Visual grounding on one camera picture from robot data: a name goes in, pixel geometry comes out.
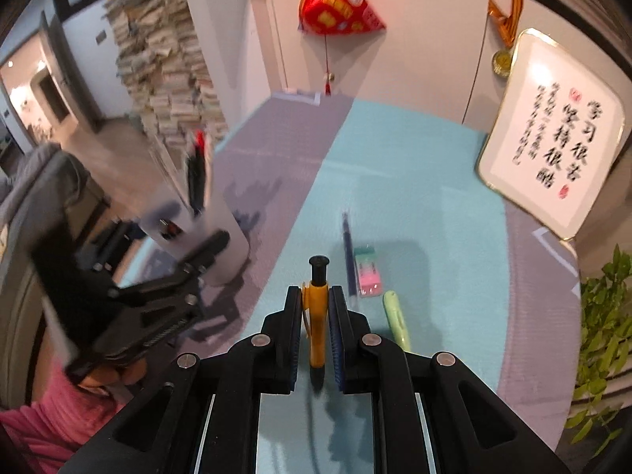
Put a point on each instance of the gold medal with ribbon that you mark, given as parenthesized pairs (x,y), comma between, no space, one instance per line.
(504,34)

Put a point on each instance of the person's left hand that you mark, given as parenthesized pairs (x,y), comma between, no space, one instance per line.
(111,377)

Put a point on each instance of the blue gel pen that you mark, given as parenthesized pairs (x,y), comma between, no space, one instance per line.
(349,252)

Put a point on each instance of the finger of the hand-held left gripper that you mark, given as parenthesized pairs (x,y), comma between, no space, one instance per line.
(192,259)
(163,326)

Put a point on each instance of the person's left forearm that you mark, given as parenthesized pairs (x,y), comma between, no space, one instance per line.
(54,424)

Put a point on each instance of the light green highlighter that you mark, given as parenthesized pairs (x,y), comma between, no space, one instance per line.
(397,321)

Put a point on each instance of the green potted plant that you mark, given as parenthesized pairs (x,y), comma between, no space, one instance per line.
(605,335)

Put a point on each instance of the grey chair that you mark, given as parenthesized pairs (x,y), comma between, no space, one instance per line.
(44,192)

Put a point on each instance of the gold framed calligraphy board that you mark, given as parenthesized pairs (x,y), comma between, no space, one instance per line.
(553,133)

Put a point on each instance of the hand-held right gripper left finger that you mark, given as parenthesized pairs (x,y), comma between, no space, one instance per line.
(295,326)

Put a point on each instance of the green and pink eraser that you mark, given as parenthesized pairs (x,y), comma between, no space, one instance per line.
(369,272)

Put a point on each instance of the yellow retractable pen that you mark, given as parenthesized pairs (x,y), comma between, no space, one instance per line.
(317,311)

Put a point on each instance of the translucent pen holder cup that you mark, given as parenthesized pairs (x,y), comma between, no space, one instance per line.
(207,242)

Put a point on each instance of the grey and teal tablecloth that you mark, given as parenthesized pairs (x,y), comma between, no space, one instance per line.
(424,197)

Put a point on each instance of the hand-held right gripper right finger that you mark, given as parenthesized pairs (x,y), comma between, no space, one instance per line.
(336,326)

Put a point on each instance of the stack of books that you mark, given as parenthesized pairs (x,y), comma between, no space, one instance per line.
(168,59)

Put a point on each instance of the red hanging ornament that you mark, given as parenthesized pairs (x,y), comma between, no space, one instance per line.
(340,5)

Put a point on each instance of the dark navy pen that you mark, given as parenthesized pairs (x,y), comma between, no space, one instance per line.
(195,182)

